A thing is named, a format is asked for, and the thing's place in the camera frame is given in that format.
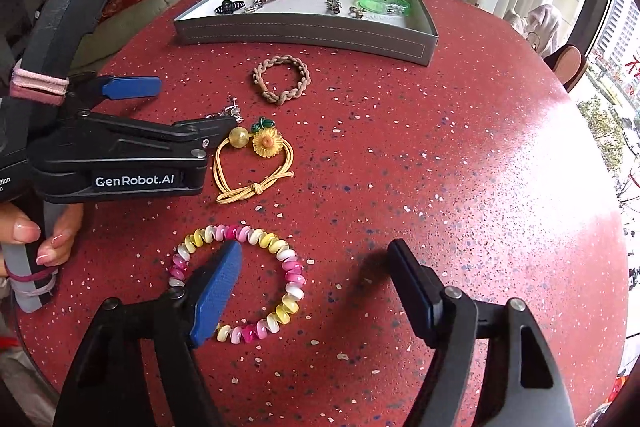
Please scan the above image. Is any yellow flower hair tie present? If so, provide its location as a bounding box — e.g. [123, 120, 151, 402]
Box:
[212, 116, 296, 206]

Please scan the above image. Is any tan braided bracelet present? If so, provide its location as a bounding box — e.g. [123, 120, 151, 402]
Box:
[252, 54, 313, 106]

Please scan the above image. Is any black claw hair clip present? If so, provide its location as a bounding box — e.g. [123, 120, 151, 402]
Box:
[215, 0, 245, 15]

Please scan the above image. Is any pink yellow beaded bracelet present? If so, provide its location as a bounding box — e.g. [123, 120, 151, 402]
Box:
[167, 223, 307, 346]

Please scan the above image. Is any silver rhinestone hair clip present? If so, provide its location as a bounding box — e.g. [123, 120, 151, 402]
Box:
[326, 0, 342, 15]

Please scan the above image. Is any green translucent bangle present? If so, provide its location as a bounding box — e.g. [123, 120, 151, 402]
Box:
[358, 0, 411, 16]

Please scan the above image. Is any silver crystal earring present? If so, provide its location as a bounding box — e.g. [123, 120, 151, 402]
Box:
[244, 0, 264, 13]
[220, 96, 243, 124]

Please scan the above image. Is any grey jewelry tray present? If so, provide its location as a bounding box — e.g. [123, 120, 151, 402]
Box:
[174, 0, 438, 66]

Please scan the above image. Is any person's left hand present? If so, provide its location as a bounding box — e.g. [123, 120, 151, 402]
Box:
[1, 202, 84, 267]

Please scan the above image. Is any brown wooden chair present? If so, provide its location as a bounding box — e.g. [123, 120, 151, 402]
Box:
[544, 43, 587, 93]

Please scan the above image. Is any pink towel on rack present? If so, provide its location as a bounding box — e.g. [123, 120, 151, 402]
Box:
[522, 4, 560, 58]

